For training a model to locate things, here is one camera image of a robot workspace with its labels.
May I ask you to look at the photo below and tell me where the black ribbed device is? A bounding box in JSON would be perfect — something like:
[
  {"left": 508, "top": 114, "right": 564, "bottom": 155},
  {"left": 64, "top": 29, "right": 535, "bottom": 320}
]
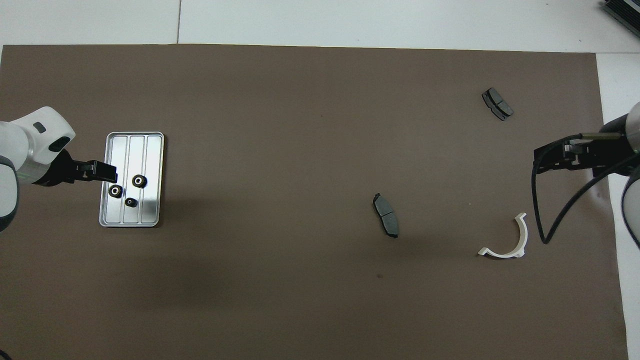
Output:
[{"left": 601, "top": 0, "right": 640, "bottom": 37}]

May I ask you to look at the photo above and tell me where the white curved plastic bracket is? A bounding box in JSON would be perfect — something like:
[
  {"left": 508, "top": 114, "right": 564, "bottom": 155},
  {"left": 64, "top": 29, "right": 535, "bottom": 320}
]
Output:
[{"left": 477, "top": 212, "right": 529, "bottom": 260}]

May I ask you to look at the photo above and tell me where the brown paper table mat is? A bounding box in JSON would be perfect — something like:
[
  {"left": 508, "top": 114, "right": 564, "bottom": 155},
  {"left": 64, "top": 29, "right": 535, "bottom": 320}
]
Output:
[{"left": 0, "top": 44, "right": 630, "bottom": 360}]

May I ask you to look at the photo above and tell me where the short grey brake pad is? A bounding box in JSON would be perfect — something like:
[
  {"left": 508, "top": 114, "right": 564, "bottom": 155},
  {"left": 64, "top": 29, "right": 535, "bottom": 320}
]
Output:
[{"left": 481, "top": 87, "right": 514, "bottom": 122}]

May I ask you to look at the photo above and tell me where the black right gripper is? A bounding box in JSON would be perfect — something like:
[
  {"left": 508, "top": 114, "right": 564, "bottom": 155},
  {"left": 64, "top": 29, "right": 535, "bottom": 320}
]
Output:
[{"left": 533, "top": 115, "right": 632, "bottom": 177}]

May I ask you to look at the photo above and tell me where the long grey brake pad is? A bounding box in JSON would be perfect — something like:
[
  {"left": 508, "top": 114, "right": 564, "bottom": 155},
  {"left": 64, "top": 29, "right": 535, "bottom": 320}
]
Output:
[{"left": 372, "top": 192, "right": 400, "bottom": 239}]

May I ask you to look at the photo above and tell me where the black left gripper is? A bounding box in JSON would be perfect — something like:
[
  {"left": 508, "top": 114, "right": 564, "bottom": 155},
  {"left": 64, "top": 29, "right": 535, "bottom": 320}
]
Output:
[{"left": 33, "top": 149, "right": 119, "bottom": 187}]

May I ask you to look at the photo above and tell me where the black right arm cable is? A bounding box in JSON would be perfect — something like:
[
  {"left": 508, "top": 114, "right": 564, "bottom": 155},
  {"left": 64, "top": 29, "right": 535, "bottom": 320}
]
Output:
[{"left": 531, "top": 131, "right": 640, "bottom": 246}]

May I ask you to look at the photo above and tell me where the silver metal tray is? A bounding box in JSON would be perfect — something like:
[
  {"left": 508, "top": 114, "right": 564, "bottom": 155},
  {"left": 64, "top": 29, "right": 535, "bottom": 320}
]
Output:
[{"left": 98, "top": 131, "right": 165, "bottom": 228}]

